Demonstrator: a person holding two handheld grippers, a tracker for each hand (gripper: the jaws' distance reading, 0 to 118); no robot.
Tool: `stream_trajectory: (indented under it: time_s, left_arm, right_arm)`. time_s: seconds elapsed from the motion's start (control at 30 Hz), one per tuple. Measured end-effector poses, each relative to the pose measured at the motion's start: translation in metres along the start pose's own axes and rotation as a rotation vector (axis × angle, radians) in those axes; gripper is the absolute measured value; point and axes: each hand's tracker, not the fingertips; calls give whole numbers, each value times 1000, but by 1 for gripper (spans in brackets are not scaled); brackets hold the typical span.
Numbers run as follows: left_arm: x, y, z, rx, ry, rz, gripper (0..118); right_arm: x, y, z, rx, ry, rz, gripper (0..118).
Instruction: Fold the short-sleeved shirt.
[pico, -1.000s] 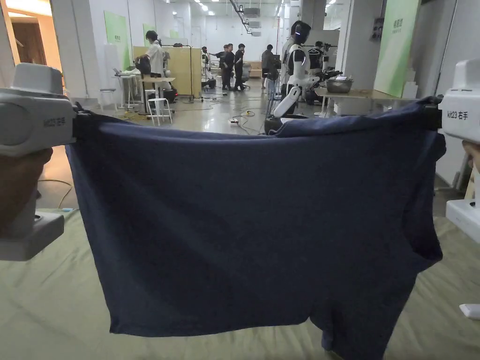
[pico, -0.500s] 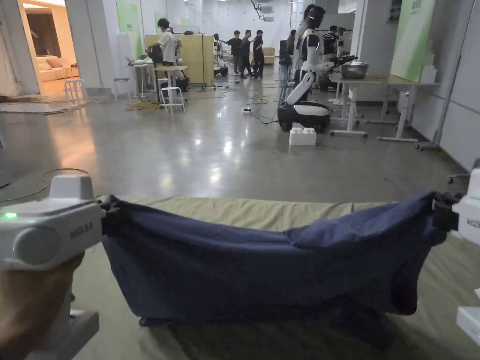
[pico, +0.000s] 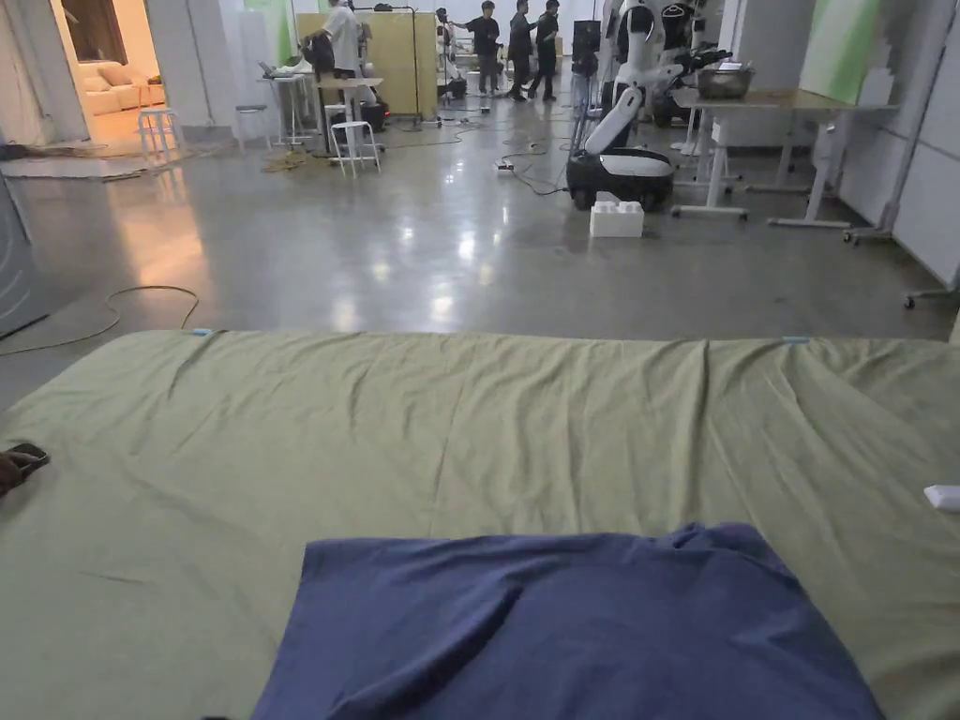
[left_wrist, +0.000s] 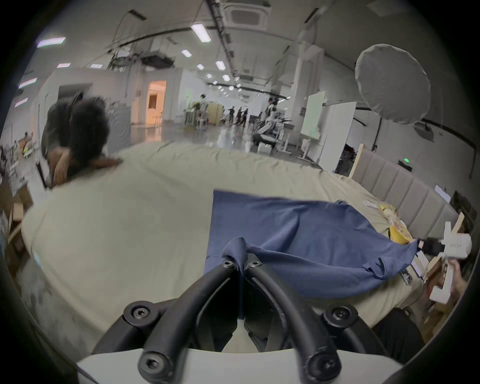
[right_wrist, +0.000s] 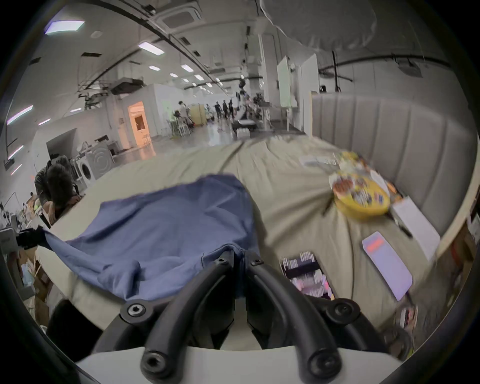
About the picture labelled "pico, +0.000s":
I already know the bed with pale green sheet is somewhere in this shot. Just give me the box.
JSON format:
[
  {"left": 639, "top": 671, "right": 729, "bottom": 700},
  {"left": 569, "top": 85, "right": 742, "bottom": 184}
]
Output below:
[{"left": 0, "top": 328, "right": 960, "bottom": 720}]

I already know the white plastic block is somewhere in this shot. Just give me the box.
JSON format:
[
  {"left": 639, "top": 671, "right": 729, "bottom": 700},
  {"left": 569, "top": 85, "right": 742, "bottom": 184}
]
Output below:
[{"left": 589, "top": 200, "right": 646, "bottom": 239}]

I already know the white round stool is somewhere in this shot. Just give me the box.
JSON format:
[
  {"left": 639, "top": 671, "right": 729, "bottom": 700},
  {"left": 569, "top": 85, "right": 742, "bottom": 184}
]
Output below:
[
  {"left": 137, "top": 107, "right": 186, "bottom": 162},
  {"left": 328, "top": 120, "right": 382, "bottom": 180},
  {"left": 234, "top": 104, "right": 273, "bottom": 156}
]

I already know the white wheeled humanoid robot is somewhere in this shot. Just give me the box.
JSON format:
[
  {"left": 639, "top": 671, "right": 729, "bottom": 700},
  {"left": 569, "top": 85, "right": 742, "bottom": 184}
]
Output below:
[{"left": 565, "top": 0, "right": 676, "bottom": 211}]

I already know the dark blue shirt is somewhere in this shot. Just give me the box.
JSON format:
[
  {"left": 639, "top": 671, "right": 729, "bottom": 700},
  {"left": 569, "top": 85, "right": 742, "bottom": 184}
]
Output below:
[{"left": 249, "top": 522, "right": 888, "bottom": 720}]

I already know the wooden desk with jacket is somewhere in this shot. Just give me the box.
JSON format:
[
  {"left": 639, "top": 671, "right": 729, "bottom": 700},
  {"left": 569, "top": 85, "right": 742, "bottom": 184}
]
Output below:
[{"left": 301, "top": 31, "right": 388, "bottom": 160}]

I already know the white desk with laptop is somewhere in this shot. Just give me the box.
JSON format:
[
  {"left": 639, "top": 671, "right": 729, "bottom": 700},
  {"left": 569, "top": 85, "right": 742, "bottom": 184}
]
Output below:
[{"left": 257, "top": 59, "right": 320, "bottom": 149}]

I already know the wooden table with metal bowl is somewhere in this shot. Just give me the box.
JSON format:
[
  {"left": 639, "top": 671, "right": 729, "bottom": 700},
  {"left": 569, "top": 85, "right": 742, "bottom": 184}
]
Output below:
[{"left": 670, "top": 59, "right": 901, "bottom": 229}]

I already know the cream sofa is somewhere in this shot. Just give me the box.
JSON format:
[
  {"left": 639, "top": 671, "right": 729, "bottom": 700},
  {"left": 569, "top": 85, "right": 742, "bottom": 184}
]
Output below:
[{"left": 78, "top": 62, "right": 166, "bottom": 117}]

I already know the black phone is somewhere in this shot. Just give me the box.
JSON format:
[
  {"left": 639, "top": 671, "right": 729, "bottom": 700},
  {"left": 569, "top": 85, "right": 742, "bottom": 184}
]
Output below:
[{"left": 0, "top": 442, "right": 52, "bottom": 487}]

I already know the yellow cable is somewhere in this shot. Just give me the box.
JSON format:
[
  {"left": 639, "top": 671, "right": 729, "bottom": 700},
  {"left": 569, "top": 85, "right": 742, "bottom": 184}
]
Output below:
[{"left": 0, "top": 285, "right": 202, "bottom": 357}]

